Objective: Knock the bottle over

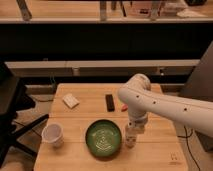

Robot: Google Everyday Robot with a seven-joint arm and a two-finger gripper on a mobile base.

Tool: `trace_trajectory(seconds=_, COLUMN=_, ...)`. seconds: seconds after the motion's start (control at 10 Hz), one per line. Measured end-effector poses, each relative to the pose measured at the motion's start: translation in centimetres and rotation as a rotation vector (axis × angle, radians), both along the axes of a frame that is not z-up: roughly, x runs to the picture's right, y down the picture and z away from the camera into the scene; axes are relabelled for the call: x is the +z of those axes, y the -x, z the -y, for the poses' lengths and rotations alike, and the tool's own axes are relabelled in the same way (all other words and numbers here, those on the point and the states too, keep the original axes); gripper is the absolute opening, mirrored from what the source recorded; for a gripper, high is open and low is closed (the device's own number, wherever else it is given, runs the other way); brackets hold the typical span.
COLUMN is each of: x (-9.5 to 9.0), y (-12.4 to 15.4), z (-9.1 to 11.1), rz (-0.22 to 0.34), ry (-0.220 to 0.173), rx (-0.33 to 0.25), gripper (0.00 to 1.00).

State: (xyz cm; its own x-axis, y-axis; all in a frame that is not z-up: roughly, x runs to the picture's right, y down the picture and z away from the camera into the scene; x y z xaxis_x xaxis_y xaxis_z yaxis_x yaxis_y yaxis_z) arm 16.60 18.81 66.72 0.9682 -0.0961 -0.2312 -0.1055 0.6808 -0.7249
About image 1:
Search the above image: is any green round bowl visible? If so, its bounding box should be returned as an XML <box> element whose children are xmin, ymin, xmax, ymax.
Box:
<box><xmin>85</xmin><ymin>119</ymin><xmax>122</xmax><ymax>158</ymax></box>

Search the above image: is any black office chair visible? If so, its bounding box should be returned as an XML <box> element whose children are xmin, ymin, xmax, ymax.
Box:
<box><xmin>0</xmin><ymin>61</ymin><xmax>49</xmax><ymax>168</ymax></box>

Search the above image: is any black cable on floor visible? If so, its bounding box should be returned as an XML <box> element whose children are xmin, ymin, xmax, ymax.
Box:
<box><xmin>176</xmin><ymin>125</ymin><xmax>202</xmax><ymax>171</ymax></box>

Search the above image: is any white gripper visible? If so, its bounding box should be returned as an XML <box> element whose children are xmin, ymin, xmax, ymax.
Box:
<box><xmin>125</xmin><ymin>122</ymin><xmax>145</xmax><ymax>148</ymax></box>

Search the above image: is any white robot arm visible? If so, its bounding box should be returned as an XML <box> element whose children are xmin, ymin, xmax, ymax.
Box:
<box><xmin>118</xmin><ymin>74</ymin><xmax>213</xmax><ymax>148</ymax></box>

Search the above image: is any white paper cup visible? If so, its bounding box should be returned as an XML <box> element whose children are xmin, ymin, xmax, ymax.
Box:
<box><xmin>42</xmin><ymin>123</ymin><xmax>63</xmax><ymax>148</ymax></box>

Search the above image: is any small red object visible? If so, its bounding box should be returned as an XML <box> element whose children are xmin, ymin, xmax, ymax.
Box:
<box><xmin>121</xmin><ymin>104</ymin><xmax>128</xmax><ymax>112</ymax></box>

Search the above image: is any black rectangular bar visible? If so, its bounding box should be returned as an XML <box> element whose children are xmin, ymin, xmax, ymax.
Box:
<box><xmin>105</xmin><ymin>94</ymin><xmax>115</xmax><ymax>112</ymax></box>

